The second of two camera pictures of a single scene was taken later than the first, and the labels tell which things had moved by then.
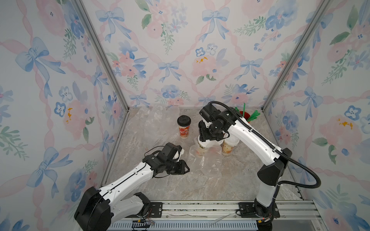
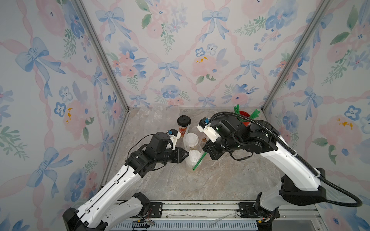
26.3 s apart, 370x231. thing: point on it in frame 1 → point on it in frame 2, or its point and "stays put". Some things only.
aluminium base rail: x=298 y=210 stays put
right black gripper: x=204 y=135 → x=208 y=147
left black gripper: x=181 y=169 → x=178 y=154
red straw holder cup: x=246 y=115 stays put
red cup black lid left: x=184 y=122 stays put
